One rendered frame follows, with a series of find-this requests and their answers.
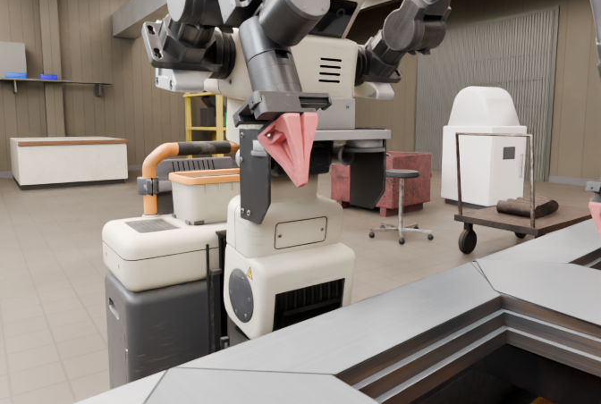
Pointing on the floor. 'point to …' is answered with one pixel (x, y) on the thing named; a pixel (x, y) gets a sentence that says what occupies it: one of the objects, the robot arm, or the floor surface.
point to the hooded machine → (483, 149)
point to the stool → (401, 207)
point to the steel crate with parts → (415, 186)
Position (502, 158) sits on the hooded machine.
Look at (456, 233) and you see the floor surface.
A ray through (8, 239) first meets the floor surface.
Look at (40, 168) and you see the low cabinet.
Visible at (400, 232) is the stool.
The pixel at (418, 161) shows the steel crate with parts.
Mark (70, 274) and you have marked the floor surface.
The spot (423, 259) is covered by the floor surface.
